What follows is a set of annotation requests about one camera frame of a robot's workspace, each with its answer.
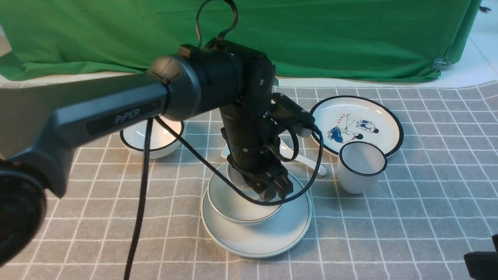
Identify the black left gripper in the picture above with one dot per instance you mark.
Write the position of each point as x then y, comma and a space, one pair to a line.
248, 137

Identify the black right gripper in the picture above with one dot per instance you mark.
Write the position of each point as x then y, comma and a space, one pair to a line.
483, 265

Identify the large white ceramic spoon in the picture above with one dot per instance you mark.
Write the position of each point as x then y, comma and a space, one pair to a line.
288, 152

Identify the shallow white bowl thin rim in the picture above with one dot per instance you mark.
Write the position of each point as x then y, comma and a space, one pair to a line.
234, 208

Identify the white cup thin rim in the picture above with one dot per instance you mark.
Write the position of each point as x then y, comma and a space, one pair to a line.
236, 178

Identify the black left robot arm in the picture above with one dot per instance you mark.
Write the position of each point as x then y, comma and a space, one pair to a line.
42, 126

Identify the large plain white plate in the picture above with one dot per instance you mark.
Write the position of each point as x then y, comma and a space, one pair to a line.
267, 239

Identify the small patterned white spoon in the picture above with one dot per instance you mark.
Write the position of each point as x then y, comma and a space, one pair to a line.
225, 152

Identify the black-rimmed white cup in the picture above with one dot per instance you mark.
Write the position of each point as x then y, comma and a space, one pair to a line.
360, 164

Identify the black-rimmed illustrated plate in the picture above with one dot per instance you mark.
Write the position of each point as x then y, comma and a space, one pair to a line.
344, 119

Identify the black-rimmed white bowl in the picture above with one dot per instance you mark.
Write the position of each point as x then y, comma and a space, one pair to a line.
162, 144

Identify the green backdrop cloth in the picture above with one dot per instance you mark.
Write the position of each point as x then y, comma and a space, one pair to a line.
374, 40

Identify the metal binder clip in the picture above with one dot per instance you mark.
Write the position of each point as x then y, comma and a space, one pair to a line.
441, 64

